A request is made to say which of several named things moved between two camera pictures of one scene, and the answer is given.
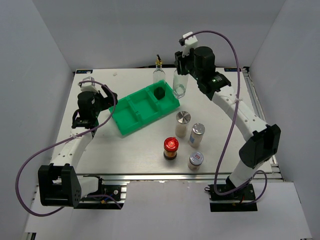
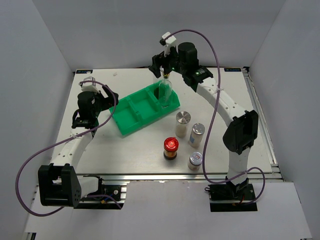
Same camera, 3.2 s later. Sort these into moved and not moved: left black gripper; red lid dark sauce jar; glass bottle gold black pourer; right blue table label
Moved: glass bottle gold black pourer
Not moved: red lid dark sauce jar; left black gripper; right blue table label
